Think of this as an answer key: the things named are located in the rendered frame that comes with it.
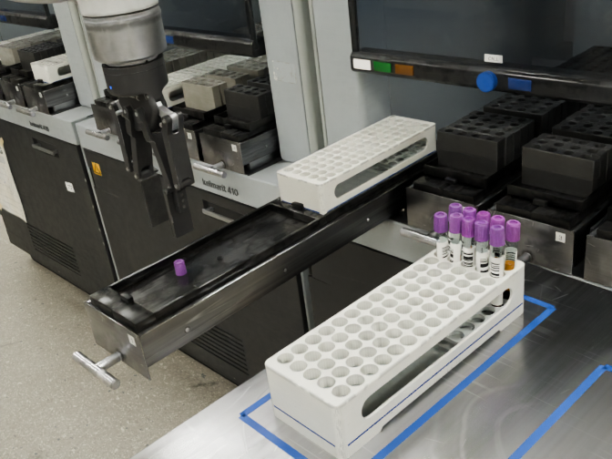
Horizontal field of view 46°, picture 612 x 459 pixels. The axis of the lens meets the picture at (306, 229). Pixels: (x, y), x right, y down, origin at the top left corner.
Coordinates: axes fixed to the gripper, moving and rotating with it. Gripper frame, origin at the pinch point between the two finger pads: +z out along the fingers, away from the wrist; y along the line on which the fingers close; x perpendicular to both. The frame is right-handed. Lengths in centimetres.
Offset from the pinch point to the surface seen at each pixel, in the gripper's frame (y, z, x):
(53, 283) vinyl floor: 162, 91, -40
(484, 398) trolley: -48.3, 8.5, -1.0
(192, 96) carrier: 56, 6, -45
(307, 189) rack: -4.0, 5.5, -22.2
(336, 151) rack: 0.6, 4.3, -33.9
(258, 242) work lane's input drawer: -2.9, 10.3, -12.0
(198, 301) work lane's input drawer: -8.6, 10.1, 3.5
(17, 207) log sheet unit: 167, 59, -38
